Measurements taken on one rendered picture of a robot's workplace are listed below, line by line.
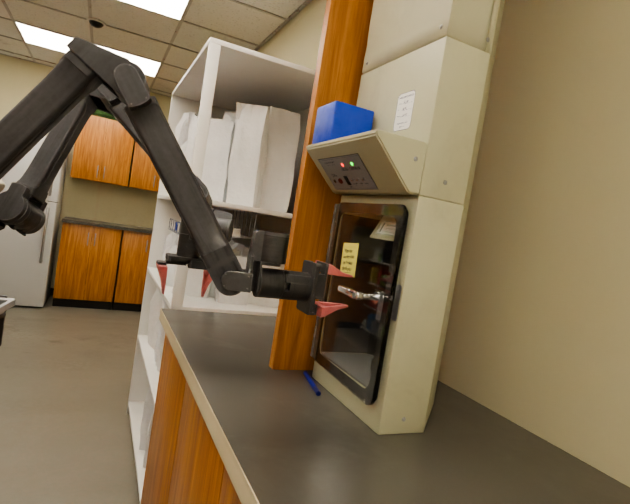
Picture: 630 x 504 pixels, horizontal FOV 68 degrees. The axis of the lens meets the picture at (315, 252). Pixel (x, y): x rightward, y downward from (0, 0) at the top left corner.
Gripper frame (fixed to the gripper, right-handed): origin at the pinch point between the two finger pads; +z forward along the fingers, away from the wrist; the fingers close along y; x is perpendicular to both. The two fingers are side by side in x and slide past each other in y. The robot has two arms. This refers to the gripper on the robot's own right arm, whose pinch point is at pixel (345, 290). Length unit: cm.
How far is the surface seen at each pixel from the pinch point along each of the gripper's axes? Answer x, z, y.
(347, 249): 10.4, 4.6, 8.1
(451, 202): -10.5, 14.5, 21.1
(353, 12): 26, 4, 67
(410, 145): -11.1, 2.3, 29.7
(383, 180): -5.0, 1.5, 23.2
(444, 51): -11.0, 6.3, 48.1
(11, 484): 143, -68, -120
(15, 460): 164, -70, -120
